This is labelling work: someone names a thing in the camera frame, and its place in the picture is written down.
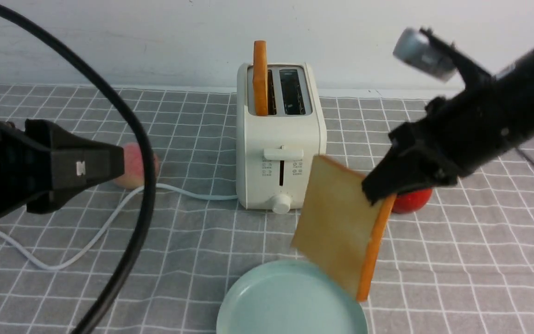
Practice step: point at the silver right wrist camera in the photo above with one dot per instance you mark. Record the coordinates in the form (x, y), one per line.
(414, 49)

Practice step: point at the toast slice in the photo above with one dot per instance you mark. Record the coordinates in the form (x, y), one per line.
(339, 230)
(260, 78)

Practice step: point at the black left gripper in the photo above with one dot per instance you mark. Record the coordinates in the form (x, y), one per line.
(66, 166)

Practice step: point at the white two-slot toaster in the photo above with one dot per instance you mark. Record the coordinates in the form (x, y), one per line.
(274, 153)

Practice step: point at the red apple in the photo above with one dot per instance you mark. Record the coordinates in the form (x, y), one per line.
(411, 202)

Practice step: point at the pink peach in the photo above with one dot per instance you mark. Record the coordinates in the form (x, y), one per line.
(133, 176)

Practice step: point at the light green plate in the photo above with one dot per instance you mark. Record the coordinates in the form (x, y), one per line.
(289, 297)

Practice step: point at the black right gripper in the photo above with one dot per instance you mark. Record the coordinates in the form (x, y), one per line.
(491, 115)

